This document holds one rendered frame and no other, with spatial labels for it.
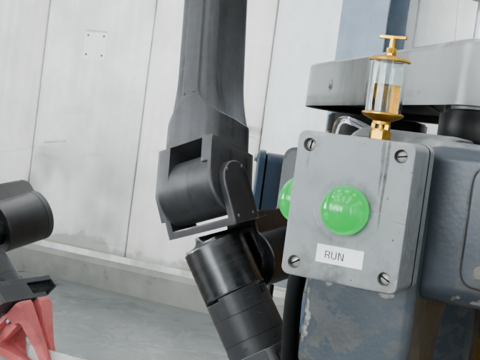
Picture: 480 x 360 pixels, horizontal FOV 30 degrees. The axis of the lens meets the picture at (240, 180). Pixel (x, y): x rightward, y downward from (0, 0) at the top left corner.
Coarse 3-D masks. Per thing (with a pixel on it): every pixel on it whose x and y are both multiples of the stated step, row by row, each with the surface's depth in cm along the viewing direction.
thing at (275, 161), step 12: (264, 156) 104; (276, 156) 105; (264, 168) 105; (276, 168) 105; (264, 180) 105; (276, 180) 105; (264, 192) 105; (276, 192) 105; (264, 204) 105; (276, 204) 105
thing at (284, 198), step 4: (292, 180) 57; (284, 184) 57; (288, 184) 57; (292, 184) 57; (284, 188) 57; (288, 188) 57; (280, 192) 57; (284, 192) 57; (288, 192) 57; (280, 196) 57; (284, 196) 57; (288, 196) 57; (280, 200) 57; (284, 200) 57; (288, 200) 56; (280, 204) 57; (284, 204) 57; (288, 204) 56; (280, 208) 57; (284, 208) 57; (288, 208) 57; (284, 212) 57; (288, 212) 57; (284, 216) 57
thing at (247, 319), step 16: (256, 288) 78; (224, 304) 78; (240, 304) 77; (256, 304) 78; (272, 304) 79; (224, 320) 78; (240, 320) 77; (256, 320) 77; (272, 320) 78; (224, 336) 78; (240, 336) 77; (256, 336) 77; (272, 336) 77; (240, 352) 77; (256, 352) 77; (272, 352) 74
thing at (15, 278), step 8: (0, 248) 93; (0, 256) 92; (0, 264) 91; (8, 264) 92; (0, 272) 91; (8, 272) 91; (16, 272) 93; (0, 280) 90; (8, 280) 91; (16, 280) 91; (24, 280) 92; (32, 280) 93; (40, 280) 94; (48, 280) 95; (32, 288) 93; (40, 288) 94; (48, 288) 95
